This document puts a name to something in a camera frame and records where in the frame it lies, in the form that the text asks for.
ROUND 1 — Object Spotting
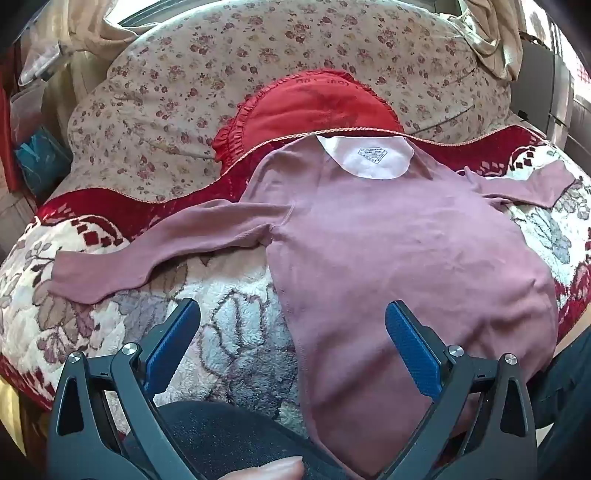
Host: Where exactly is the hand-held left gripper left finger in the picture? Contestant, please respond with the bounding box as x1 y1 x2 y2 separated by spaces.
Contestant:
47 298 201 480

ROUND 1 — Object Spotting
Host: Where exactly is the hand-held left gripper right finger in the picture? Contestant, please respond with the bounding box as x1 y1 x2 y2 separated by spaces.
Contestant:
385 300 539 480

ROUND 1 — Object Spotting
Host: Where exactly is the pink long-sleeve shirt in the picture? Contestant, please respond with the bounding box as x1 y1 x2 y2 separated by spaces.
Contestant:
48 135 575 478

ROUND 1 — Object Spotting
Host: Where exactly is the person's left hand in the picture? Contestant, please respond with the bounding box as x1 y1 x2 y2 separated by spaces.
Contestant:
222 456 305 480

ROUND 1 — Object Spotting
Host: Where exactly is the red and white plush blanket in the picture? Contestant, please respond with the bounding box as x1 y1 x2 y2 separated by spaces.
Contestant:
0 124 591 411

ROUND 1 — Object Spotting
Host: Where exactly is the person's leg in dark trousers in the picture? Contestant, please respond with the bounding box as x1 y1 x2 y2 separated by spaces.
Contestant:
117 401 352 480
531 318 591 444

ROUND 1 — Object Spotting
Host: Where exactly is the clear plastic bag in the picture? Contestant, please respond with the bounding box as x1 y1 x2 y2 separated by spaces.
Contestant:
9 83 73 199

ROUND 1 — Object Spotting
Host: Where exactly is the floral beige pillow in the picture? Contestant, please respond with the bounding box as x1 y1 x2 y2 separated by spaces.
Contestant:
67 0 513 204

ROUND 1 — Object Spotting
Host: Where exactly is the red ruffled pillow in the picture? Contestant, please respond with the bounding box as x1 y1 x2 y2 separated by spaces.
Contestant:
212 69 404 174

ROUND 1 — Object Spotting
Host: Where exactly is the grey cabinet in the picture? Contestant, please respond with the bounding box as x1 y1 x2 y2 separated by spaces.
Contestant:
510 37 576 134

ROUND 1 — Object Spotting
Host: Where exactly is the beige ruffled cloth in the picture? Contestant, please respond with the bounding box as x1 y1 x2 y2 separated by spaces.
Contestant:
455 0 522 82

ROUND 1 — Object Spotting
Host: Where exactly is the beige curtain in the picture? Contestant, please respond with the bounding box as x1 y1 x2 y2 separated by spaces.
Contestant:
60 0 153 52

